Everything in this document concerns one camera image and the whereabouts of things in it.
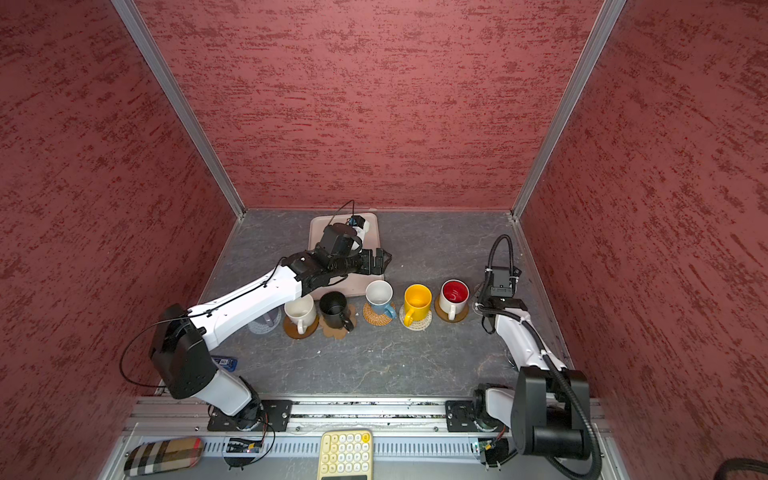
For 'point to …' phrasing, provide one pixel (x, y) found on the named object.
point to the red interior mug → (453, 296)
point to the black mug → (333, 306)
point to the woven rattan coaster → (374, 318)
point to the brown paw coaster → (338, 333)
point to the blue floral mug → (379, 294)
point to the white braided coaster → (417, 325)
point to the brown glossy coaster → (291, 328)
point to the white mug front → (301, 311)
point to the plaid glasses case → (163, 455)
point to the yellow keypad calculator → (346, 455)
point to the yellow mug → (417, 303)
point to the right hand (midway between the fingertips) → (483, 299)
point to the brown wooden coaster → (442, 316)
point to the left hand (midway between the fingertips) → (377, 261)
